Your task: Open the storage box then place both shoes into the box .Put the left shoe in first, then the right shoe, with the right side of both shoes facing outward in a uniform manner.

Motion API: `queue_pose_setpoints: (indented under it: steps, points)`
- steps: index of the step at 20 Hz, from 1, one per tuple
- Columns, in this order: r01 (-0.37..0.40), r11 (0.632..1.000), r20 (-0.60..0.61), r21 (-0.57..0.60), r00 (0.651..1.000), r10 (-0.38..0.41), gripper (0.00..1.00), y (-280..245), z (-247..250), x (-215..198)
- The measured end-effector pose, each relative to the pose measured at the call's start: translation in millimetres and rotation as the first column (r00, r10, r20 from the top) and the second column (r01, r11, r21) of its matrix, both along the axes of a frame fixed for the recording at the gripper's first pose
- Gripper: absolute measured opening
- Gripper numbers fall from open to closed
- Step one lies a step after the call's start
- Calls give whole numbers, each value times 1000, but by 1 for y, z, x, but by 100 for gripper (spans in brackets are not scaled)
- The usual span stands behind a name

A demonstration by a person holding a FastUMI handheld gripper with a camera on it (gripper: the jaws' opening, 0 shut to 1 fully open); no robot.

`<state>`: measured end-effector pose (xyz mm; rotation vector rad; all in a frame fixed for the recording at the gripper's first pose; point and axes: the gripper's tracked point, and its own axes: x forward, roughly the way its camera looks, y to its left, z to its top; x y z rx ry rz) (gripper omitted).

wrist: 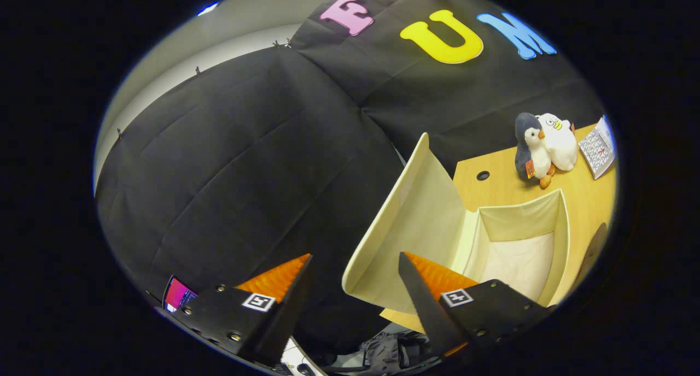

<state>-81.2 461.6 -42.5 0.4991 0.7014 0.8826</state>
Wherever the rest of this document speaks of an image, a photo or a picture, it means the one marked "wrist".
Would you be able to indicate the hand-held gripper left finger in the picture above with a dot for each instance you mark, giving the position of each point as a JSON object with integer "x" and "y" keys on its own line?
{"x": 287, "y": 310}

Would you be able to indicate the dark bag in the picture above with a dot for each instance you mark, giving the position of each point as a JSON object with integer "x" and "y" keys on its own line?
{"x": 391, "y": 351}

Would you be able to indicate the grey patterned book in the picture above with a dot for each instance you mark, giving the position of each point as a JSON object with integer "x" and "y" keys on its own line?
{"x": 599, "y": 149}

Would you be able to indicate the beige fabric storage box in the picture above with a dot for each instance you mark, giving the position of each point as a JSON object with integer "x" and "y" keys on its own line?
{"x": 415, "y": 223}

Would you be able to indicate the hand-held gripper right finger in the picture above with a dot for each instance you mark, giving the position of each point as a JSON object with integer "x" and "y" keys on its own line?
{"x": 426, "y": 310}

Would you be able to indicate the white round plush toy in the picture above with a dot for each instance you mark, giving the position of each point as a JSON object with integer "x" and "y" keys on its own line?
{"x": 560, "y": 144}

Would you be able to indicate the black backdrop cloth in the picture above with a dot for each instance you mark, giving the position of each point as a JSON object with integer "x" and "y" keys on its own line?
{"x": 246, "y": 174}

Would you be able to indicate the grey penguin plush toy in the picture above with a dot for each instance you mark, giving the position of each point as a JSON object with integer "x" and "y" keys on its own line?
{"x": 528, "y": 141}

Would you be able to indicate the brown shoe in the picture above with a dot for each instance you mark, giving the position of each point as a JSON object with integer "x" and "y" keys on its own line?
{"x": 596, "y": 250}

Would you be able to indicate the pink lit screen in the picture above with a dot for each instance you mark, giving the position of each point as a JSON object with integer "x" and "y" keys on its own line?
{"x": 178, "y": 295}

